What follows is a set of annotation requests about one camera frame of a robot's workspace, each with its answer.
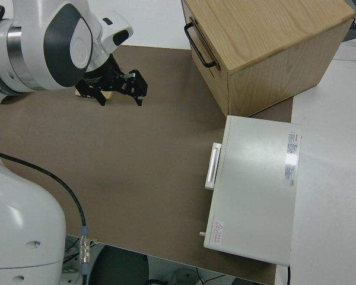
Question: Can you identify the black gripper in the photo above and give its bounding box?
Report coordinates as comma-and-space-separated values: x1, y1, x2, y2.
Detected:
75, 57, 149, 107

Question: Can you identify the wooden mug tree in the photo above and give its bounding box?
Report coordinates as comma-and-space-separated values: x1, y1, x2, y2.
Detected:
74, 90, 114, 102

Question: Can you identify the brown table mat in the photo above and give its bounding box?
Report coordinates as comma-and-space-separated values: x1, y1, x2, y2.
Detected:
0, 44, 294, 285

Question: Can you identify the wooden drawer box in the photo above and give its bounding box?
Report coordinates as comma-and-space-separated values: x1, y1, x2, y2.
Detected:
180, 0, 356, 118

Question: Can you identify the white toaster oven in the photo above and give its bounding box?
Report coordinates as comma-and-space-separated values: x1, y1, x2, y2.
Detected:
198, 115, 303, 267

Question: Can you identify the black drawer handle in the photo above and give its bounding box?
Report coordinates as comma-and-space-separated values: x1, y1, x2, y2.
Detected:
183, 23, 217, 68

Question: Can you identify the black arm base cable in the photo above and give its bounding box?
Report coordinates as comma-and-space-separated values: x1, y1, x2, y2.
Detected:
0, 148, 91, 281

